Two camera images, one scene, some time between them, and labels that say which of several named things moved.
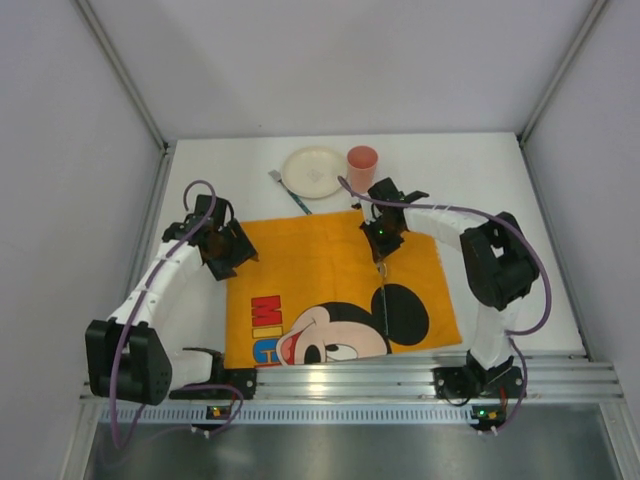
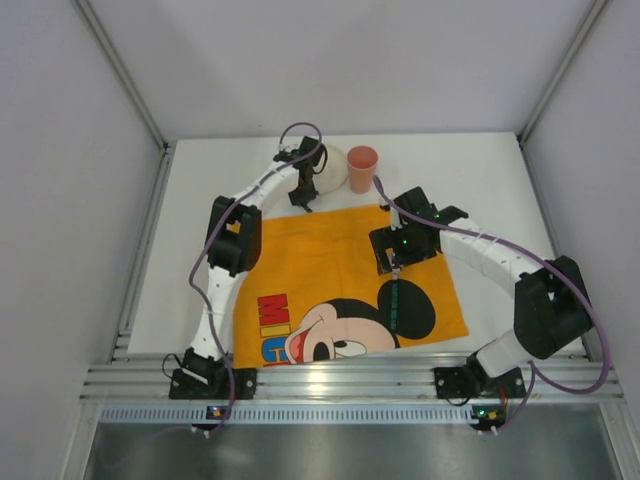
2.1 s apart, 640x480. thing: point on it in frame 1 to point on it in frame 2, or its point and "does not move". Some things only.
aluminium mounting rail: [562, 379] does not move
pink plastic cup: [362, 163] does not move
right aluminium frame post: [569, 58] does not move
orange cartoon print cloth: [316, 294] does not move
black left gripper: [233, 250] to [301, 196]
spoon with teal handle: [382, 270] to [394, 297]
